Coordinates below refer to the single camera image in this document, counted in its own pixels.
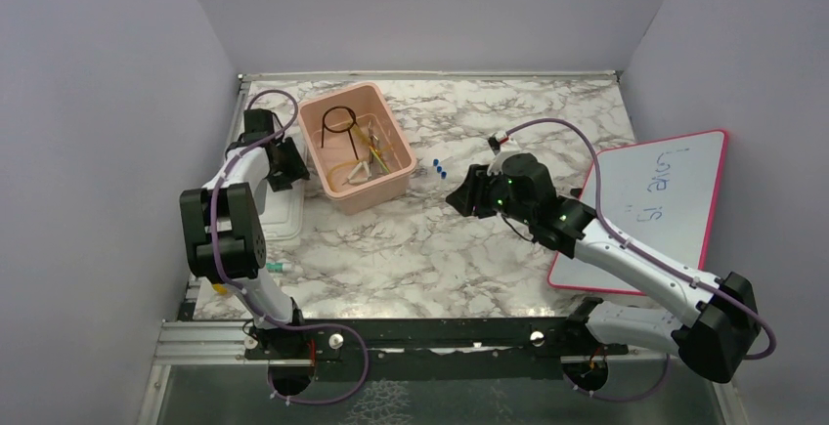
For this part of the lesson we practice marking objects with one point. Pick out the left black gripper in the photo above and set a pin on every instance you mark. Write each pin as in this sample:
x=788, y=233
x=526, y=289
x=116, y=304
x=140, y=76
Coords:
x=296, y=167

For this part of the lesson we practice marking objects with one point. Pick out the black metal ring stand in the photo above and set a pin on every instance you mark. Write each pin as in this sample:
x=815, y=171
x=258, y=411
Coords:
x=345, y=129

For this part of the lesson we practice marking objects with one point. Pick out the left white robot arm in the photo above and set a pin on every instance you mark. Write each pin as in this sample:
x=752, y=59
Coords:
x=224, y=238

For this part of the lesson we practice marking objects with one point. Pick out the pink framed whiteboard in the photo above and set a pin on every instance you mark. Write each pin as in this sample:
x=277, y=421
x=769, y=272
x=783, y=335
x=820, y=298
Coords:
x=663, y=193

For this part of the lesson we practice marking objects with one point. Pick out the yellow pipette bulb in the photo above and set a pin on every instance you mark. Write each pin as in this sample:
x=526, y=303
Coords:
x=220, y=289

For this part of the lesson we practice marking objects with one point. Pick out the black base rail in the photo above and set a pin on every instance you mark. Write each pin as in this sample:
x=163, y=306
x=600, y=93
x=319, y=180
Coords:
x=349, y=350

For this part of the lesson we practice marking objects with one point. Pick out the yellow rubber tube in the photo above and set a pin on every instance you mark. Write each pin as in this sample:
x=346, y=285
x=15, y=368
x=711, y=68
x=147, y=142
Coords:
x=338, y=173

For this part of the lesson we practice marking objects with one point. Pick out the white clay triangle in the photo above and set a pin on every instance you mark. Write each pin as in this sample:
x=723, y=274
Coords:
x=360, y=174

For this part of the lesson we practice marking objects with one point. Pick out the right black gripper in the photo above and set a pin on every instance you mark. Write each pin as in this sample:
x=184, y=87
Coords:
x=471, y=193

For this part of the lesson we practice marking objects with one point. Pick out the pink plastic bin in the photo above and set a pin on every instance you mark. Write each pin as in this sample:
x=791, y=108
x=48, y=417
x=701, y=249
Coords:
x=357, y=146

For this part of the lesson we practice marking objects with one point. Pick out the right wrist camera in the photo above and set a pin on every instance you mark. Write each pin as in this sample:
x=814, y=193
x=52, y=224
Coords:
x=503, y=148

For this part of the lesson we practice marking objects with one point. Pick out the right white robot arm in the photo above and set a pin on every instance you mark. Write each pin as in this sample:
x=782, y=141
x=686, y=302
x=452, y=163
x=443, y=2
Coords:
x=709, y=322

